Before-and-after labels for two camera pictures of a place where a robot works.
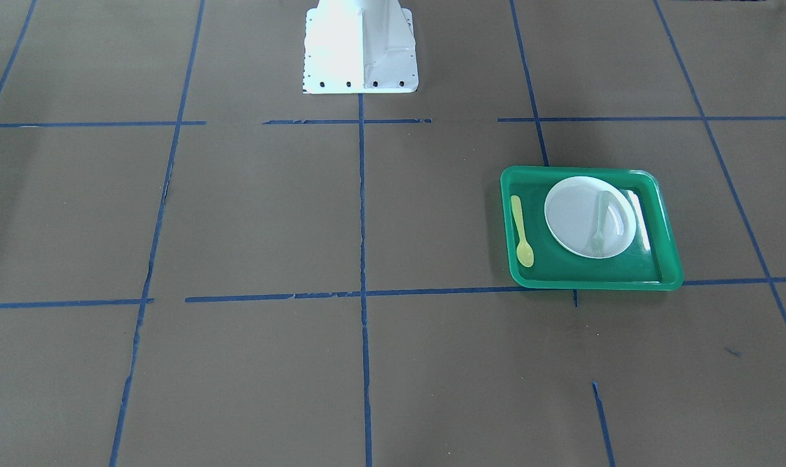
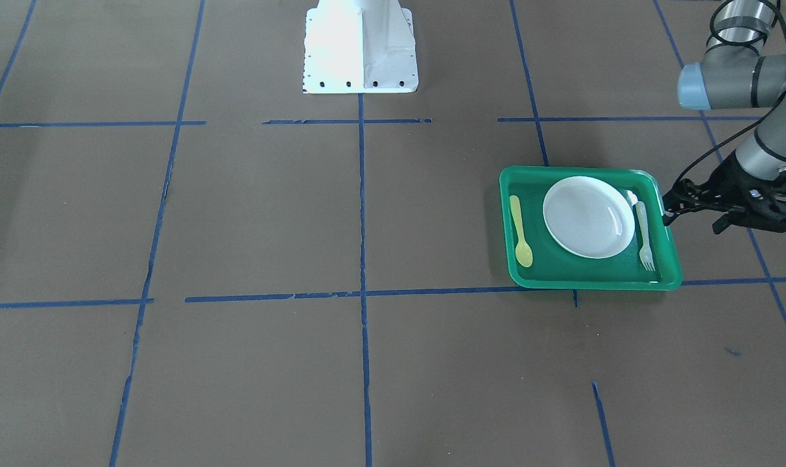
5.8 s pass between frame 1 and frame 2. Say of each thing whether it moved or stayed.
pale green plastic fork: moved
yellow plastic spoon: stayed
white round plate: stayed
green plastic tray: stayed
